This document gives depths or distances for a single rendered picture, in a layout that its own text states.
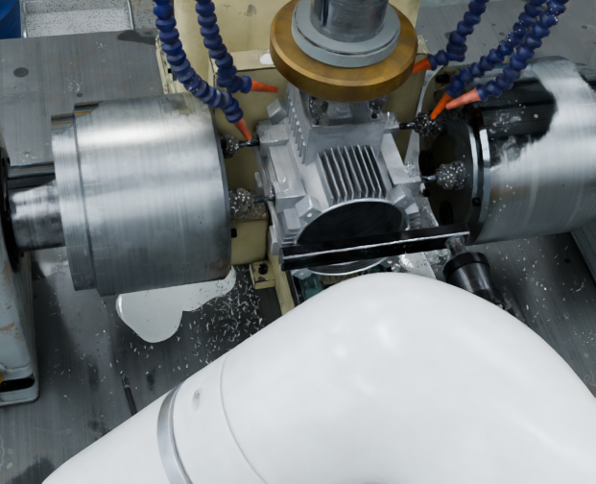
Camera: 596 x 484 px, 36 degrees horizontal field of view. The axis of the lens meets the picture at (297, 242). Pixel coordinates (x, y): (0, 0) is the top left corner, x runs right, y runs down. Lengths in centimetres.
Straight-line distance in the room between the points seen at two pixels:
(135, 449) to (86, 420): 84
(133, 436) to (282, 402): 10
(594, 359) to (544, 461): 108
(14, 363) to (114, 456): 78
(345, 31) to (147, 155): 27
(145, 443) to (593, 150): 90
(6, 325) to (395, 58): 57
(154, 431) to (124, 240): 66
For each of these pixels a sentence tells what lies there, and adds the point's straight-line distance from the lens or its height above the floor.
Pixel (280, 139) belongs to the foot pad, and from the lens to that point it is 125.
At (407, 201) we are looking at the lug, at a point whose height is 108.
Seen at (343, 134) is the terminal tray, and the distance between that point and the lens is 119.
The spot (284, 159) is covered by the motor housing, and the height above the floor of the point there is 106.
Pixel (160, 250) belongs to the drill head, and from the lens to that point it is 113.
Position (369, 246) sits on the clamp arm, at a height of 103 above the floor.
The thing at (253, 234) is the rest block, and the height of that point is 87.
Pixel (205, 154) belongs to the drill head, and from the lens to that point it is 112.
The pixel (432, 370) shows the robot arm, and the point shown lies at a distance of 40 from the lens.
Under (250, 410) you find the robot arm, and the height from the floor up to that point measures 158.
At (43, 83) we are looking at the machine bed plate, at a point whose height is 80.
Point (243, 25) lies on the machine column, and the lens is 135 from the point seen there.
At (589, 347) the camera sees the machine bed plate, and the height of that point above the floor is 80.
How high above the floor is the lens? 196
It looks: 51 degrees down
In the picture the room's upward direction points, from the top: 7 degrees clockwise
